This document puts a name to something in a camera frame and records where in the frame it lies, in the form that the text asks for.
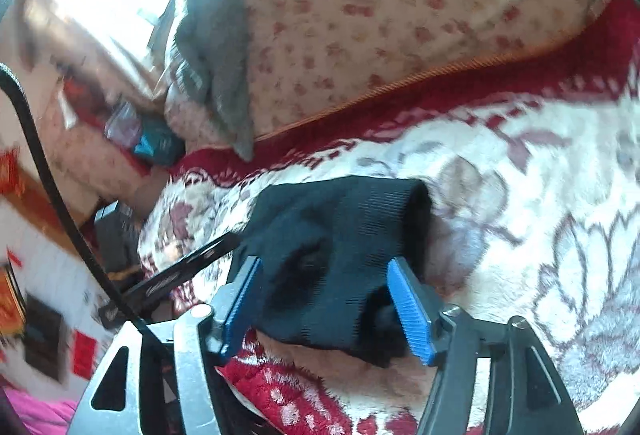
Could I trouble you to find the black pants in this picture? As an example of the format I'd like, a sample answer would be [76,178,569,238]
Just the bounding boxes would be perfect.
[240,175,434,369]

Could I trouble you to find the person's pink clothing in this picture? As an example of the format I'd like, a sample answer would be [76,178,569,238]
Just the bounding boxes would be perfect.
[0,385,77,435]

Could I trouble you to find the dark framed picture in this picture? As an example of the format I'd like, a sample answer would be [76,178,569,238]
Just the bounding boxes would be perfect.
[22,294,67,384]

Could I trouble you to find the blue packet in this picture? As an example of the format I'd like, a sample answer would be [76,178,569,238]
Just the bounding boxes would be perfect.
[132,118,187,166]

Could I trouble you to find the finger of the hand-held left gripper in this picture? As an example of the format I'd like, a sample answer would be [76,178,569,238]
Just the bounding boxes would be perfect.
[125,231,243,302]

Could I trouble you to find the grey-green towel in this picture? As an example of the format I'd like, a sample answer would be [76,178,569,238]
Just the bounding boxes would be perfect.
[172,0,257,163]

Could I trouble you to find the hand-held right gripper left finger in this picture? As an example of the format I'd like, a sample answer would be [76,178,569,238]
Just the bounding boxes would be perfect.
[66,256,266,435]

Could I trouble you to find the red and white floral blanket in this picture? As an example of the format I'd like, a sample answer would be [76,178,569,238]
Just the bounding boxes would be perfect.
[137,0,640,435]

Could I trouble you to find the clear plastic bag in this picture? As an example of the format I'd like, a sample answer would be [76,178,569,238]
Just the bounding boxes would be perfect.
[104,101,145,149]

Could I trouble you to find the red wall decoration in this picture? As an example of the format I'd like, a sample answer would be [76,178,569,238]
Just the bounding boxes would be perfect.
[0,260,27,337]

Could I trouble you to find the floral print quilt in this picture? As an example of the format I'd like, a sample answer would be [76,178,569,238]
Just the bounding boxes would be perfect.
[165,0,623,152]

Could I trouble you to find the black cable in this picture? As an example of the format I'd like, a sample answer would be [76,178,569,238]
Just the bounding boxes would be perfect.
[0,63,151,333]

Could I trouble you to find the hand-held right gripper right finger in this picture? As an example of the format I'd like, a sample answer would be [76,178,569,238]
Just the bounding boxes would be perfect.
[387,256,586,435]

